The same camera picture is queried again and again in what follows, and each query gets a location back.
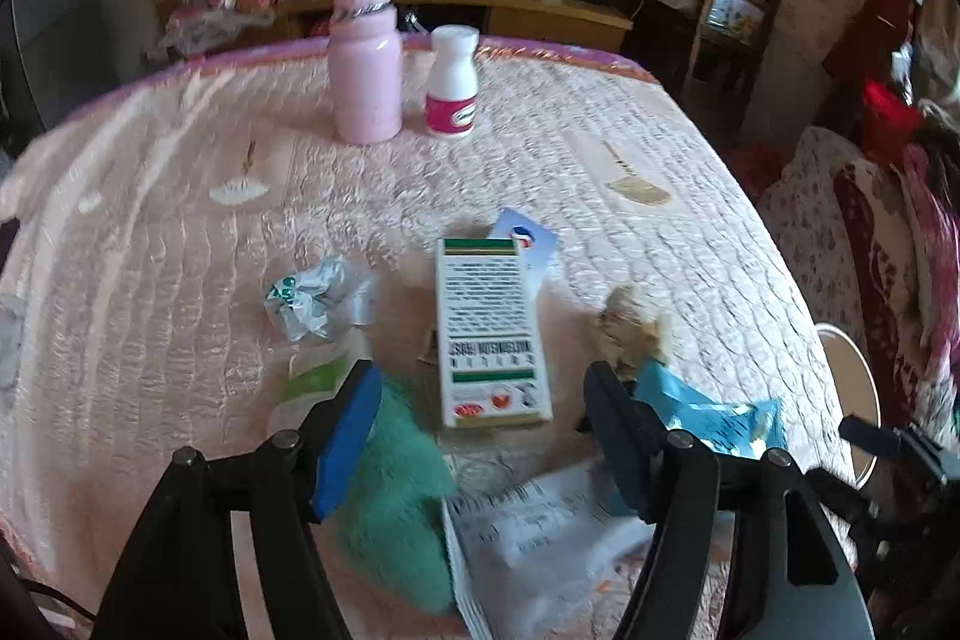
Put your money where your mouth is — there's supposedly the white bottle with pink label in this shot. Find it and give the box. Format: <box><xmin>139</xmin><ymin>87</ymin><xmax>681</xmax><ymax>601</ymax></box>
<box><xmin>425</xmin><ymin>25</ymin><xmax>479</xmax><ymax>140</ymax></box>

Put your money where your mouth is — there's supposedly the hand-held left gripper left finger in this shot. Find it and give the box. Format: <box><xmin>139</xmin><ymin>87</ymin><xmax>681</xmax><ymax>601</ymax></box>
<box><xmin>90</xmin><ymin>359</ymin><xmax>383</xmax><ymax>640</ymax></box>

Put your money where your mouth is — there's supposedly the white printed plastic bag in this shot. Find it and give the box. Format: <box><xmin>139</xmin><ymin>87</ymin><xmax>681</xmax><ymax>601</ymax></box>
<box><xmin>442</xmin><ymin>464</ymin><xmax>653</xmax><ymax>640</ymax></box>

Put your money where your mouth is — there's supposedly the sofa with floral cover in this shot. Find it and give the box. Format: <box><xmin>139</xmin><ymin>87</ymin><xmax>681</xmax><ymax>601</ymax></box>
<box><xmin>757</xmin><ymin>126</ymin><xmax>960</xmax><ymax>453</ymax></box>

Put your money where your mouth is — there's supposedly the white round bin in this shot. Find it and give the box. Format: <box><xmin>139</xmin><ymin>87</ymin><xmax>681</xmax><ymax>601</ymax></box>
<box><xmin>814</xmin><ymin>323</ymin><xmax>880</xmax><ymax>483</ymax></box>

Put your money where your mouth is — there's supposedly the blue plastic packet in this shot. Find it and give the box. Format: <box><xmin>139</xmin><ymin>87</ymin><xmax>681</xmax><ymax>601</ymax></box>
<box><xmin>607</xmin><ymin>359</ymin><xmax>788</xmax><ymax>513</ymax></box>

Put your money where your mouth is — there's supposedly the white green wrapper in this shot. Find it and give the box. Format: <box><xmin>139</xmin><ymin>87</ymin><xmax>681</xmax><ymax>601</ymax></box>
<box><xmin>264</xmin><ymin>257</ymin><xmax>376</xmax><ymax>341</ymax></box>

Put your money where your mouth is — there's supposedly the white box with green stripes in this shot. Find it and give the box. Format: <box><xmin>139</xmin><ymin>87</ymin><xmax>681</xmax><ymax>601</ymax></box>
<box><xmin>435</xmin><ymin>237</ymin><xmax>554</xmax><ymax>429</ymax></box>

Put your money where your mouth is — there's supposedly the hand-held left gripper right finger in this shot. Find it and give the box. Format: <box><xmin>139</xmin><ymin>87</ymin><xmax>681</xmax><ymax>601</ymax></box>
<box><xmin>583</xmin><ymin>361</ymin><xmax>878</xmax><ymax>640</ymax></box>

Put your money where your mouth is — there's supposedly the red white patterned blanket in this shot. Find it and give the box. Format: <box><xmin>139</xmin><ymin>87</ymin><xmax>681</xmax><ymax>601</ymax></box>
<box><xmin>832</xmin><ymin>160</ymin><xmax>938</xmax><ymax>386</ymax></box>

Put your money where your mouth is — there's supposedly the pink quilted bed cover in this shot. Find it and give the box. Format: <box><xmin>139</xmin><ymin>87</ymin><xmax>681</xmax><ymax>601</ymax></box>
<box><xmin>0</xmin><ymin>36</ymin><xmax>856</xmax><ymax>640</ymax></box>

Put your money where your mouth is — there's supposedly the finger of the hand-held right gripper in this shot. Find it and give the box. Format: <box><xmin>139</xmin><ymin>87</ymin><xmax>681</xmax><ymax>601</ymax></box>
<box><xmin>806</xmin><ymin>467</ymin><xmax>901</xmax><ymax>536</ymax></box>
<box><xmin>838</xmin><ymin>415</ymin><xmax>960</xmax><ymax>487</ymax></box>

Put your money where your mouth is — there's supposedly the dark wooden chair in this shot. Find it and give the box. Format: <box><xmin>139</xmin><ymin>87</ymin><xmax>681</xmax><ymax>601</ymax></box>
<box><xmin>660</xmin><ymin>0</ymin><xmax>788</xmax><ymax>109</ymax></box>

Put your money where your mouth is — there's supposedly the flat green white packet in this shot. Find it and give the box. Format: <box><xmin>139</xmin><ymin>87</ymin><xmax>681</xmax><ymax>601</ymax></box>
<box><xmin>281</xmin><ymin>329</ymin><xmax>372</xmax><ymax>431</ymax></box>

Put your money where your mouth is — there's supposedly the red cushion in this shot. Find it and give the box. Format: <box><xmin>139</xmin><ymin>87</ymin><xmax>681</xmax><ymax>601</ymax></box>
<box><xmin>862</xmin><ymin>77</ymin><xmax>923</xmax><ymax>161</ymax></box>

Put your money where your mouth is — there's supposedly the teal fuzzy cloth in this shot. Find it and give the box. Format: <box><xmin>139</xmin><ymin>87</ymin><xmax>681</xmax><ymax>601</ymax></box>
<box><xmin>330</xmin><ymin>377</ymin><xmax>458</xmax><ymax>615</ymax></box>

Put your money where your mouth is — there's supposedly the blue white card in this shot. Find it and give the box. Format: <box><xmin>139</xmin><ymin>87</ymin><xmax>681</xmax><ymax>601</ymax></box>
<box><xmin>491</xmin><ymin>209</ymin><xmax>560</xmax><ymax>270</ymax></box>

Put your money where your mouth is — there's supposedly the wooden bench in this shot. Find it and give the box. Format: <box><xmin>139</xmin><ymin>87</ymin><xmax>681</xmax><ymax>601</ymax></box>
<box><xmin>157</xmin><ymin>0</ymin><xmax>635</xmax><ymax>52</ymax></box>

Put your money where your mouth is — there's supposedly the crumpled beige paper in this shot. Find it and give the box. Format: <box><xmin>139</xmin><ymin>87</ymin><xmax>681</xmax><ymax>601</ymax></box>
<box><xmin>596</xmin><ymin>285</ymin><xmax>672</xmax><ymax>378</ymax></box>

